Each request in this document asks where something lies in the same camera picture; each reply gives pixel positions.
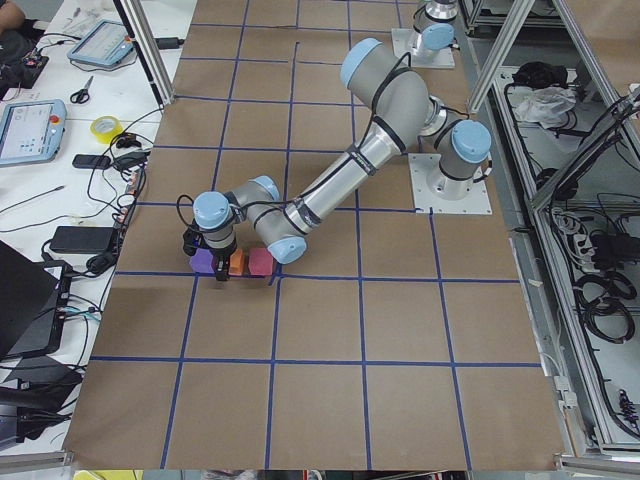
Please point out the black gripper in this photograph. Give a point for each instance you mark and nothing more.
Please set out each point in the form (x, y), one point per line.
(220, 258)

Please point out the orange foam cube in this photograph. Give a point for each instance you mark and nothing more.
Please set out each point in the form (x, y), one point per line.
(237, 263)

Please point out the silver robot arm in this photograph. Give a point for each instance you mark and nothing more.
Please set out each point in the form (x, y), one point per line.
(402, 111)
(433, 28)

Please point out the purple foam cube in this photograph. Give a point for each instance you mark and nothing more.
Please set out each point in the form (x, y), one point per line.
(202, 261)

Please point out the red foam cube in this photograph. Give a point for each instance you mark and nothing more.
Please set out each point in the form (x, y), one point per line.
(260, 262)

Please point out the black power adapter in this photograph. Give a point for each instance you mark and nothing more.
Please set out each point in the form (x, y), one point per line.
(81, 239)

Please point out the black phone device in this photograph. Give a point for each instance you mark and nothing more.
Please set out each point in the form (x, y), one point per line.
(91, 161)

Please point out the yellow tape roll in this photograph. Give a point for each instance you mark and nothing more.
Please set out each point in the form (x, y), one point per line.
(106, 128)

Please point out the black laptop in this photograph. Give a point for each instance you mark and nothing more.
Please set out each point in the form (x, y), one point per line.
(33, 298)

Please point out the teach pendant near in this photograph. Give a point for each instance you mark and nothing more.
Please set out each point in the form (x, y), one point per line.
(31, 132)

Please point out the teach pendant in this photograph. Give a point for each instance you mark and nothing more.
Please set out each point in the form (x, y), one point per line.
(31, 132)
(106, 45)

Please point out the teach pendant far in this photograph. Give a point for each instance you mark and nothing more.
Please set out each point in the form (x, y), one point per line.
(106, 45)

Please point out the crumpled white cloth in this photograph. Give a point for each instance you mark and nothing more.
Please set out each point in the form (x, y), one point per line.
(548, 107)

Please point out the black handled scissors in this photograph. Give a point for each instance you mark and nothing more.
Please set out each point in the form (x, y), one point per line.
(82, 95)

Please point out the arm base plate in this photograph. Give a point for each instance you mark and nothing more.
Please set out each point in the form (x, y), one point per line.
(433, 192)
(408, 42)

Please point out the aluminium frame post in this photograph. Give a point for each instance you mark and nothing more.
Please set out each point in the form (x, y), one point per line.
(135, 21)

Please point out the aluminium side frame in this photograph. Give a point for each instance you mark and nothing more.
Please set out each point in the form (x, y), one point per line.
(576, 189)

